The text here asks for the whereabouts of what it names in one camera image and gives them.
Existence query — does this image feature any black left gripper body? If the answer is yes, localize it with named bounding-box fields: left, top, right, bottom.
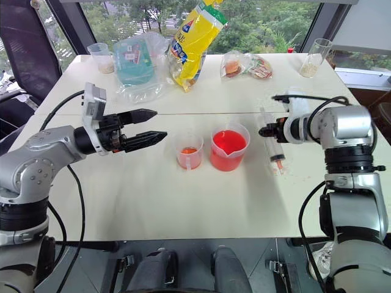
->
left=96, top=112, right=128, bottom=154

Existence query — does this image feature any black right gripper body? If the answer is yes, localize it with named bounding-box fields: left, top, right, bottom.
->
left=267, top=117, right=287, bottom=143

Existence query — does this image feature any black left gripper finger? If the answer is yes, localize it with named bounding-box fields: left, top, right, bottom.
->
left=117, top=107, right=158, bottom=126
left=123, top=131, right=169, bottom=153

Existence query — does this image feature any clear plastic syringe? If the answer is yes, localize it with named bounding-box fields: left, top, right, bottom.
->
left=259, top=106, right=289, bottom=177

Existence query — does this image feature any large beaker with red liquid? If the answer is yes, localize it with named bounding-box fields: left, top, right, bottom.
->
left=209, top=122, right=251, bottom=172

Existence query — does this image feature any small beaker with red liquid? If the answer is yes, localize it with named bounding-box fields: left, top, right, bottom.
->
left=175, top=133, right=205, bottom=171

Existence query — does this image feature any clear measuring cup with grain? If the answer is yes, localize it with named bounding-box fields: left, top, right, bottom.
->
left=87, top=42, right=116, bottom=74

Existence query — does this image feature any teal pack in clear bag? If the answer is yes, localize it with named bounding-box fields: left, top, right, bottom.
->
left=112, top=31, right=172, bottom=104

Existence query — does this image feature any clear bag of snacks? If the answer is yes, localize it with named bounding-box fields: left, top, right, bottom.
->
left=220, top=51, right=274, bottom=81

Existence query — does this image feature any tall clear glass with grain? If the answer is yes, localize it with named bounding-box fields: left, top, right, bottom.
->
left=298, top=38, right=334, bottom=78

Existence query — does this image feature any yellow snack bag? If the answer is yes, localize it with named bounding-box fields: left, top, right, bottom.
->
left=166, top=0, right=230, bottom=93

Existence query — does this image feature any brown wooden cabinet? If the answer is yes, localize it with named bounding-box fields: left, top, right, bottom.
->
left=347, top=86, right=391, bottom=131

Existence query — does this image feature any black office chair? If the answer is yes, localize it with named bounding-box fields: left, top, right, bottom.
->
left=0, top=0, right=64, bottom=139

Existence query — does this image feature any black metal clamp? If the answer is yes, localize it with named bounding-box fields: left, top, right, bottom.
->
left=265, top=258, right=285, bottom=275
left=117, top=255, right=136, bottom=273

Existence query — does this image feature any dark rounded shape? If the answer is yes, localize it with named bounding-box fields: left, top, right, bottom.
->
left=211, top=246, right=254, bottom=293
left=125, top=248, right=179, bottom=293

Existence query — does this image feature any white sneaker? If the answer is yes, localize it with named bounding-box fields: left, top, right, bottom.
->
left=307, top=242, right=336, bottom=280

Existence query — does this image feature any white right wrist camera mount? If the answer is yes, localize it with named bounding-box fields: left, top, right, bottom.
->
left=283, top=88, right=312, bottom=145

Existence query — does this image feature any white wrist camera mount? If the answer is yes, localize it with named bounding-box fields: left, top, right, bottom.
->
left=81, top=81, right=108, bottom=157
left=283, top=88, right=312, bottom=145

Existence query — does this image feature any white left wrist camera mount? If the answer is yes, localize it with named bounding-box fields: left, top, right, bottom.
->
left=81, top=81, right=108, bottom=157

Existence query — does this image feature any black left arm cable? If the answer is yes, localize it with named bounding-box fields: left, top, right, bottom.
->
left=39, top=90, right=87, bottom=293

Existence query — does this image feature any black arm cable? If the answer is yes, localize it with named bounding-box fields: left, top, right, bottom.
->
left=271, top=95, right=351, bottom=282
left=39, top=90, right=87, bottom=293

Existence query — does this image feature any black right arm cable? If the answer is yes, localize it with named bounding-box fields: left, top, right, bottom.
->
left=271, top=95, right=351, bottom=282

